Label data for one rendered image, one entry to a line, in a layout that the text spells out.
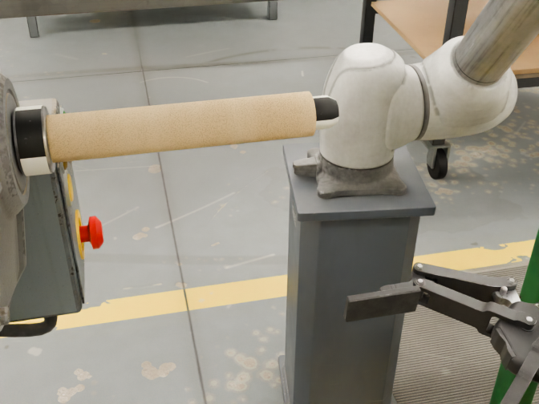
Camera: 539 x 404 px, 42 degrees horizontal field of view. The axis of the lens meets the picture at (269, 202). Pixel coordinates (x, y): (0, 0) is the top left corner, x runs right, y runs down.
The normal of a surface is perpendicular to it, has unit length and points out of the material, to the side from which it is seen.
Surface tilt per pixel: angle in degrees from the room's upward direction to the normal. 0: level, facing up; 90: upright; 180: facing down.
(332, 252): 90
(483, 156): 0
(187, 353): 0
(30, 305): 90
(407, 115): 84
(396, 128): 91
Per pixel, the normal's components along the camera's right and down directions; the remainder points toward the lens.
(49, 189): 0.22, 0.55
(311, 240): -0.64, 0.43
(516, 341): 0.04, -0.73
